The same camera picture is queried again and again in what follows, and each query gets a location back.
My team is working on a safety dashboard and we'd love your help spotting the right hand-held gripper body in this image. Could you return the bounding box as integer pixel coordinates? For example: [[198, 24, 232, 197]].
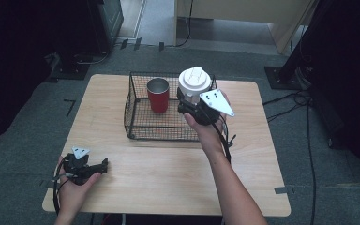
[[177, 88, 235, 127]]

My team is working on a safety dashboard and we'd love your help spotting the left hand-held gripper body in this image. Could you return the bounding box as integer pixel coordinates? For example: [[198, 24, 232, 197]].
[[63, 146, 92, 186]]

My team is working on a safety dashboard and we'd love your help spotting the clear bottle with white lid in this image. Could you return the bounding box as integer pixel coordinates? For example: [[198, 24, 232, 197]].
[[177, 66, 213, 107]]

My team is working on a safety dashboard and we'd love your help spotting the red metal cup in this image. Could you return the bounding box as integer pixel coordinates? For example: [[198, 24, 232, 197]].
[[146, 77, 171, 114]]

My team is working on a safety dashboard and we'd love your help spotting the black wire basket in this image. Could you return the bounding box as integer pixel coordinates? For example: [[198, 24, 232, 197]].
[[124, 72, 218, 142]]

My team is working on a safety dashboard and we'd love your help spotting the person's right hand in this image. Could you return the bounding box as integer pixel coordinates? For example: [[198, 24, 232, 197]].
[[183, 112, 228, 156]]

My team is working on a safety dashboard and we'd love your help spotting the person's left hand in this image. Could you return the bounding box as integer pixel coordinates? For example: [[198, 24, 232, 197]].
[[56, 157, 102, 216]]

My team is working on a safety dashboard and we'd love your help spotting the black stand base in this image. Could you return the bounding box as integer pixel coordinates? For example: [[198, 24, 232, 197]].
[[264, 66, 311, 92], [50, 54, 92, 82]]

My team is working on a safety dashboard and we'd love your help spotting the beige cabinet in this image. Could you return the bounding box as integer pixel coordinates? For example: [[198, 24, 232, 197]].
[[173, 0, 319, 54]]

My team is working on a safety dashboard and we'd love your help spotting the black equipment box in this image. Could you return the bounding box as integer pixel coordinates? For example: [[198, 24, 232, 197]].
[[87, 0, 125, 54]]

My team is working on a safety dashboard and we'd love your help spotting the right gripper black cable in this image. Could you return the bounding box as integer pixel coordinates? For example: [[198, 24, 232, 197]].
[[211, 115, 237, 165]]

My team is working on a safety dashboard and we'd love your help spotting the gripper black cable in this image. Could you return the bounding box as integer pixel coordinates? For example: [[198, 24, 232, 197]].
[[211, 115, 237, 165], [52, 157, 76, 217]]

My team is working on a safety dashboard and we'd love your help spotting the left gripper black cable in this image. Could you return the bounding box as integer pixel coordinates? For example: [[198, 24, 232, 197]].
[[52, 157, 76, 217]]

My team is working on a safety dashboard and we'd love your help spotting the black cable by cabinet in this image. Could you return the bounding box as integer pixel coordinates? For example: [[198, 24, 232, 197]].
[[164, 0, 195, 49]]

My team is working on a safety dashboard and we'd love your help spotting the black floor cable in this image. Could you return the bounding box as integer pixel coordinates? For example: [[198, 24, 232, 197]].
[[262, 89, 318, 225]]

